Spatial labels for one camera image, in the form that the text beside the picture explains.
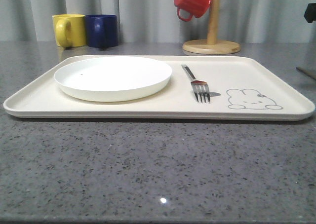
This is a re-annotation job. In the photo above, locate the stainless steel fork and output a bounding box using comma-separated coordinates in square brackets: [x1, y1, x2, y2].
[181, 64, 211, 103]

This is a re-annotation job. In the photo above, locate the dark blue mug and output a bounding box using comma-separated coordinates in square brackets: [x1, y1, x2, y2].
[84, 14, 119, 48]

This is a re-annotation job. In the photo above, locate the cream rabbit serving tray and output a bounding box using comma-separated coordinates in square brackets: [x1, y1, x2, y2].
[3, 55, 315, 121]

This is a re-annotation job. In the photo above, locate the yellow mug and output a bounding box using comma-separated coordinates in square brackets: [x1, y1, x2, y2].
[52, 14, 86, 48]

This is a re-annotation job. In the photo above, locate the wooden mug tree stand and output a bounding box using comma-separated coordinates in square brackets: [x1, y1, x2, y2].
[182, 0, 241, 55]

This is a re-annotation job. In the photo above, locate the white round plate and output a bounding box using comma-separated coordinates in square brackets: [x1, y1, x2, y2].
[54, 56, 173, 102]

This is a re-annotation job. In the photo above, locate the red mug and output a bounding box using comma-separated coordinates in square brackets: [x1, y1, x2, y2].
[174, 0, 212, 22]

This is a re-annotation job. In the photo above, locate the grey curtain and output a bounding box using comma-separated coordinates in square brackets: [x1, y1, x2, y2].
[0, 0, 316, 43]

